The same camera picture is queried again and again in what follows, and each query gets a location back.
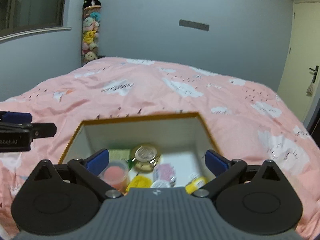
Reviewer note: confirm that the window frame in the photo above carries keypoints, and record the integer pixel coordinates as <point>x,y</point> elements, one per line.
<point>19,16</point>

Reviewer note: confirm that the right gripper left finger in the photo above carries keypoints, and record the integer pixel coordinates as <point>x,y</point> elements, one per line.
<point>87,172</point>

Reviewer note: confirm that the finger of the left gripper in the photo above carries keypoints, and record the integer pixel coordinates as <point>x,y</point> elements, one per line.
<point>15,117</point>
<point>41,130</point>

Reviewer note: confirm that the yellow tape measure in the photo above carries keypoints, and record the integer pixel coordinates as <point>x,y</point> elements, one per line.
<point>195,184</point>

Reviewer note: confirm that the orange cardboard box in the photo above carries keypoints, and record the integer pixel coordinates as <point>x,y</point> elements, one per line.
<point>182,138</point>

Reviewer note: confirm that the plush toy column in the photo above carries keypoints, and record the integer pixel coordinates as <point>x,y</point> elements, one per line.
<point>90,33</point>

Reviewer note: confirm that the cream room door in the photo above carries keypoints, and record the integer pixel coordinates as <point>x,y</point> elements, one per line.
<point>296,88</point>

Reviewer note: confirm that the clear plastic cup pink content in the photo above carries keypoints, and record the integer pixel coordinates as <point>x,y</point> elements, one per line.
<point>116,174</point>

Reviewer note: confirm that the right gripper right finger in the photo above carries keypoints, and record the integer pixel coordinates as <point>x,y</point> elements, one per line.
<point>225,171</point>

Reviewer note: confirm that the yellow lemon toy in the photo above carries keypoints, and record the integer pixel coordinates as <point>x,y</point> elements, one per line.
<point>138,182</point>

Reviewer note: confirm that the grey wall switch panel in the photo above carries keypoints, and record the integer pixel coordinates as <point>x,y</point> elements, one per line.
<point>194,25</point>

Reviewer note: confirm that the brown glass jar gold lid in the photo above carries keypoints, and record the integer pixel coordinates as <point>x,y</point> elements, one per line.
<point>145,157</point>

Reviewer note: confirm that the black door handle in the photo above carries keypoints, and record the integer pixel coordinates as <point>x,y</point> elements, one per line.
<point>314,72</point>

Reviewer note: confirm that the pink bed duvet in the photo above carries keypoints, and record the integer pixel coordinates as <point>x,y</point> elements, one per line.
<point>247,120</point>

